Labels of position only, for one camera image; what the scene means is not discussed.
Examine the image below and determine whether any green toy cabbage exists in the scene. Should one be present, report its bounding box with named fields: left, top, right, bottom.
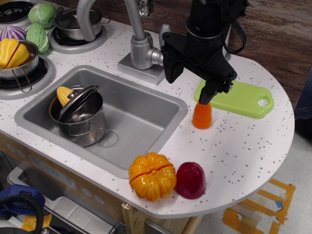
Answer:
left=28, top=2, right=57, bottom=28
left=26, top=23, right=50, bottom=54

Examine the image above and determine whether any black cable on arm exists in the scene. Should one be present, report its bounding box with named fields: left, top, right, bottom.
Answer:
left=220, top=18, right=247, bottom=55

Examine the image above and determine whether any silver toy faucet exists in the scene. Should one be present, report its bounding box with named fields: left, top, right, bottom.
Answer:
left=77, top=0, right=165, bottom=85

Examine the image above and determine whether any steel pot lid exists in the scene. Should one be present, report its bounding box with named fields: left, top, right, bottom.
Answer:
left=58, top=85, right=99, bottom=121

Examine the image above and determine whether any green toy cabbage upper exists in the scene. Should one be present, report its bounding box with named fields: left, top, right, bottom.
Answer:
left=28, top=2, right=57, bottom=28

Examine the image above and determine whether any small steel pot on burner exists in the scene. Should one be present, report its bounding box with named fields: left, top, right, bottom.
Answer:
left=49, top=8, right=110, bottom=40

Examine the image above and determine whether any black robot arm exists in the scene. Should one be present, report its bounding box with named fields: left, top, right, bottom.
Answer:
left=161, top=0, right=249, bottom=105

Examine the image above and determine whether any grey soap dispenser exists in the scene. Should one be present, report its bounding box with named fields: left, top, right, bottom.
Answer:
left=159, top=23, right=171, bottom=47

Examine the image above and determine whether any blue clamp with black hose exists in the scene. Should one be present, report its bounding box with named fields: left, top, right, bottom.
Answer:
left=0, top=184, right=45, bottom=234

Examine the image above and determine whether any yellow toy corn cob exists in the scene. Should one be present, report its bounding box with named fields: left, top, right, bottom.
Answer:
left=57, top=86, right=74, bottom=107

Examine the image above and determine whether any purple toy onion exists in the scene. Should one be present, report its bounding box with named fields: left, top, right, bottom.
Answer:
left=0, top=25, right=26, bottom=40

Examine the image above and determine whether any grey toy sink basin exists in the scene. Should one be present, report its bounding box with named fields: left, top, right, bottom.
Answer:
left=15, top=65, right=188, bottom=178

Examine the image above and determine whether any green toy cabbage lower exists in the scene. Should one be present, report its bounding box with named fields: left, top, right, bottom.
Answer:
left=26, top=23, right=50, bottom=54

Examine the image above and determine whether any dark red toy fruit half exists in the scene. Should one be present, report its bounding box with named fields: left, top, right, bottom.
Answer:
left=175, top=162, right=206, bottom=199

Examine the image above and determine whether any green cutting board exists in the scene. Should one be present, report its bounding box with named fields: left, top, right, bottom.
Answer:
left=194, top=78, right=275, bottom=119

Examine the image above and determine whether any yellow toy bell pepper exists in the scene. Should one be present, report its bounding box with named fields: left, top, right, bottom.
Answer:
left=0, top=38, right=29, bottom=70

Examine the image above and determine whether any orange toy pumpkin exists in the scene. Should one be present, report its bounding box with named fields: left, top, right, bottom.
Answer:
left=128, top=152, right=177, bottom=202

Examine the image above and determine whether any orange toy carrot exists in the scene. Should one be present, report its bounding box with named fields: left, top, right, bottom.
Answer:
left=192, top=102, right=212, bottom=129

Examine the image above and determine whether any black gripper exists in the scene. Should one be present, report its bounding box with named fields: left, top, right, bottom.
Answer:
left=161, top=26, right=237, bottom=105

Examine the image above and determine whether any steel pot in sink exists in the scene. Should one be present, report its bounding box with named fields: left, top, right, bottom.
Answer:
left=49, top=85, right=107, bottom=147

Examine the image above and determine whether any steel strainer bowl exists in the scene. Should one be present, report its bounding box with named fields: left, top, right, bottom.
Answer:
left=0, top=40, right=44, bottom=94

